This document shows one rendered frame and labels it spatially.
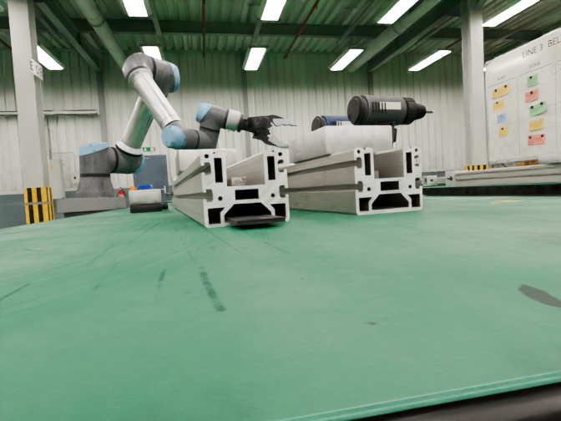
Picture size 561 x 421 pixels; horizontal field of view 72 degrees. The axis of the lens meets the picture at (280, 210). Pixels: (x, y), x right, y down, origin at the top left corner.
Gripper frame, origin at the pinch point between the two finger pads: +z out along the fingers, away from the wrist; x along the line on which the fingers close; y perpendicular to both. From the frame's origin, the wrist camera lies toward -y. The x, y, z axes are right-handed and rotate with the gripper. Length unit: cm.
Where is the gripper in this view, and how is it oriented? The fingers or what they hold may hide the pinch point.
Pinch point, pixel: (291, 135)
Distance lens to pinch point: 145.0
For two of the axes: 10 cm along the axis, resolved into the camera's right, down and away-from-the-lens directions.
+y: -1.5, -0.3, 9.9
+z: 9.6, 2.3, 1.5
